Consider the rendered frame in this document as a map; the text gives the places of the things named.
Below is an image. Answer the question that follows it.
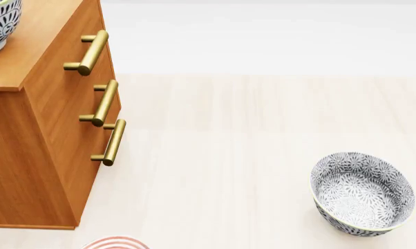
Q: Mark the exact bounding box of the black white floral bowl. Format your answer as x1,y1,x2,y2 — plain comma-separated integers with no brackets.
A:
310,151,416,238
0,0,23,57

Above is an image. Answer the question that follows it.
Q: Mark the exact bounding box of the wooden drawer cabinet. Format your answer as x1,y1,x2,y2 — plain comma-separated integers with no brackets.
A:
0,0,122,231

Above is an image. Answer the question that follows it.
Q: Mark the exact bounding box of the red white striped plate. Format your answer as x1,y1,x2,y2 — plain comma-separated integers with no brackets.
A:
80,234,151,249

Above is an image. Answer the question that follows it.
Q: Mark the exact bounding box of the brass bar drawer handle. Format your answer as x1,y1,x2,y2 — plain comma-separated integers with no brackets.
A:
78,79,120,128
63,29,110,77
90,118,127,167

